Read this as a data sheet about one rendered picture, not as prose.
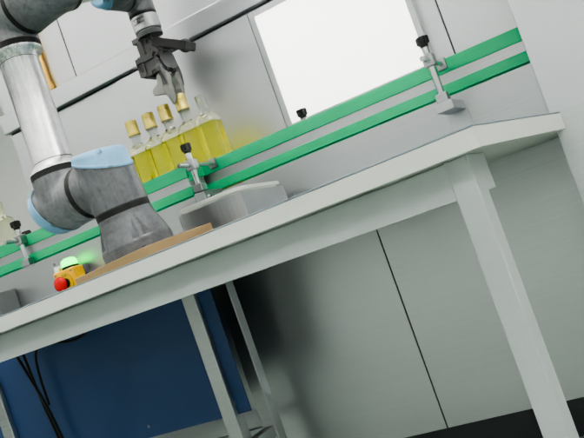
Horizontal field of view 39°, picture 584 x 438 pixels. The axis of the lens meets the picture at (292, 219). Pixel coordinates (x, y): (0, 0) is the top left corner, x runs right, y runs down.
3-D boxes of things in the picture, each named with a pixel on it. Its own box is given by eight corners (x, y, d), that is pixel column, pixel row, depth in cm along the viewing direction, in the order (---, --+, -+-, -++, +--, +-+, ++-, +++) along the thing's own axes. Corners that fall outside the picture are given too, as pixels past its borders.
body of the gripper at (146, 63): (156, 82, 225) (142, 42, 226) (182, 69, 221) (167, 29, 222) (141, 81, 218) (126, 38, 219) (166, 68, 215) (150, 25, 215)
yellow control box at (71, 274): (97, 288, 217) (89, 262, 217) (79, 294, 210) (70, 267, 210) (78, 295, 220) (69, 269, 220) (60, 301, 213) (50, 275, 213)
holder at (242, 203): (302, 213, 200) (292, 183, 200) (251, 225, 175) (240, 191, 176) (245, 235, 207) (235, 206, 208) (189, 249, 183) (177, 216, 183)
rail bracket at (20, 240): (38, 263, 227) (23, 218, 227) (19, 268, 220) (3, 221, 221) (28, 268, 228) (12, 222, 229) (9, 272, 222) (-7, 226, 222)
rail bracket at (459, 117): (477, 130, 182) (443, 36, 183) (461, 130, 167) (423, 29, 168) (457, 138, 184) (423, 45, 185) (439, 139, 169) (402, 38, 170)
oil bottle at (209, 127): (245, 184, 216) (218, 109, 217) (235, 186, 211) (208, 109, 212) (228, 191, 218) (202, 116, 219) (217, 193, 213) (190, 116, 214)
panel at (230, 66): (439, 68, 204) (393, -58, 205) (435, 67, 201) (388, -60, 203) (159, 189, 242) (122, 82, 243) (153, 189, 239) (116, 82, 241)
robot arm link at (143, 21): (162, 13, 222) (145, 9, 215) (168, 29, 222) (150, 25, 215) (141, 25, 225) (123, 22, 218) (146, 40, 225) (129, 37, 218)
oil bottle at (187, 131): (227, 191, 218) (201, 117, 219) (216, 193, 213) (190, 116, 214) (210, 198, 221) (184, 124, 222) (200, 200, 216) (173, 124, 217)
